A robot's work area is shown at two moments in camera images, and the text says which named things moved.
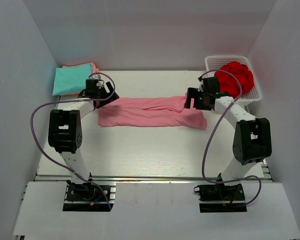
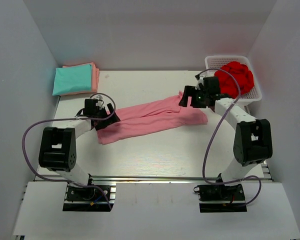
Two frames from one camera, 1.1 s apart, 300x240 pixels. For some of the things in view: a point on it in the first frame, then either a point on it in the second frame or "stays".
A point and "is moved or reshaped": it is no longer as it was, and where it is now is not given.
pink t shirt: [166, 111] is moved or reshaped
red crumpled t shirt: [228, 84] stays
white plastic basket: [215, 62] stays
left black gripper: [114, 96] to [114, 119]
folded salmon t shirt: [94, 69] stays
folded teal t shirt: [71, 80] stays
